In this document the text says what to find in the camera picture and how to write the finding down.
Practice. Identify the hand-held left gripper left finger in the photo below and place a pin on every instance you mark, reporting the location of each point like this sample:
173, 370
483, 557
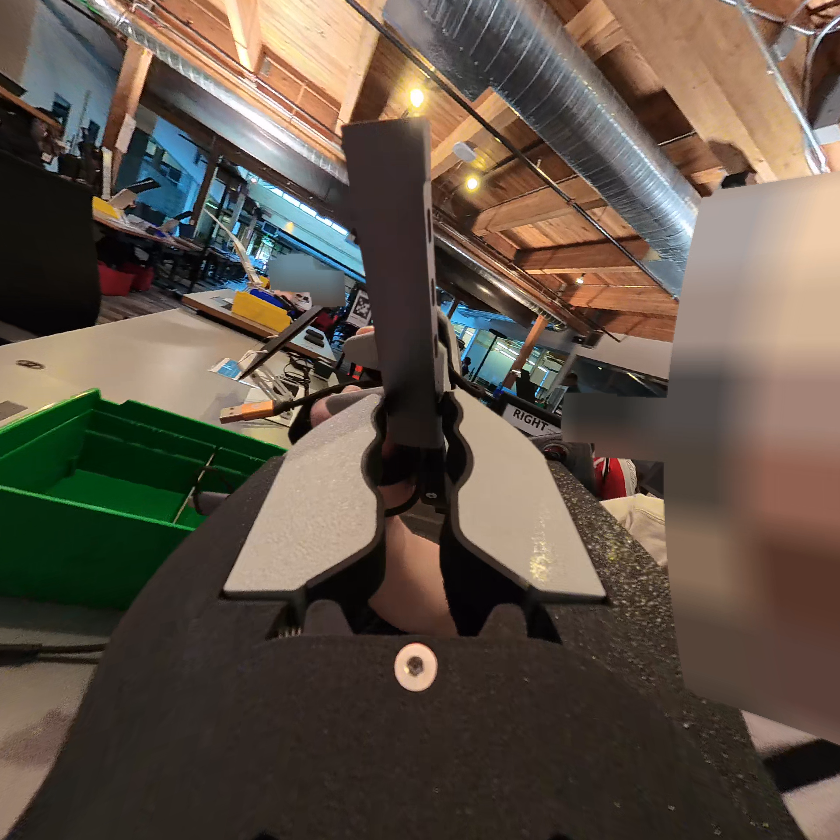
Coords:
315, 505

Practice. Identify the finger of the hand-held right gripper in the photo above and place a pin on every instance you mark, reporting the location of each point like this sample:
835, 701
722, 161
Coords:
361, 351
446, 354

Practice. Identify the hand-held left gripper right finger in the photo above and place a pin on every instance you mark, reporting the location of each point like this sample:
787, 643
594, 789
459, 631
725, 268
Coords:
525, 505

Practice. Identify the grey usb hub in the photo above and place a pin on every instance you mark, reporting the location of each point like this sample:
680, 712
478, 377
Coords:
394, 275

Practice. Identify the person's right hand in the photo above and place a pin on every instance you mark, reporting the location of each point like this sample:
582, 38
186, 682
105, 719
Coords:
410, 577

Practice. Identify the black tablet stand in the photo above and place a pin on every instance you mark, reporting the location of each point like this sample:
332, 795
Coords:
289, 334

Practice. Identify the yellow bin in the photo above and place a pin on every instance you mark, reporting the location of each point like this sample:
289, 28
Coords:
261, 310

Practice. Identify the white clothing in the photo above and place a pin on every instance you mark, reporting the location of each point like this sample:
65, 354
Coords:
636, 525

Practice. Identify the thin metal tool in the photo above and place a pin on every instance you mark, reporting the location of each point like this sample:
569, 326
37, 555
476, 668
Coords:
197, 489

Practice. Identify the blue white card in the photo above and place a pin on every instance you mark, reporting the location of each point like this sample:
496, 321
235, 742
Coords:
228, 367

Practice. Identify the round ceiling lamp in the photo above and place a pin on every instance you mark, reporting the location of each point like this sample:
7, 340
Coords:
471, 183
416, 97

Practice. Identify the white ceiling sensor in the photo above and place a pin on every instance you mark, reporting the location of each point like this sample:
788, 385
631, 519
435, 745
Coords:
464, 151

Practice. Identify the green plastic tray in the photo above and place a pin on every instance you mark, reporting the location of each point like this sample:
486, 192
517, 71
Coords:
98, 518

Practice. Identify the red bin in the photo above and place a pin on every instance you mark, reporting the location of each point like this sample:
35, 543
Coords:
124, 277

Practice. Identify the black chair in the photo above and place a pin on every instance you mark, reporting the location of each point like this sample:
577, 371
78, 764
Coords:
46, 249

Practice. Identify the checkered cloth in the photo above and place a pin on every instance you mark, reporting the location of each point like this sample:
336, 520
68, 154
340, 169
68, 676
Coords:
797, 781

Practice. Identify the large silver air duct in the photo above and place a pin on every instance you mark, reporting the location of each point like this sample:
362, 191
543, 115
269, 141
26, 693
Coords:
564, 131

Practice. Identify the slim silver air duct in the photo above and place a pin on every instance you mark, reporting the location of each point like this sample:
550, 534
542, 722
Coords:
216, 85

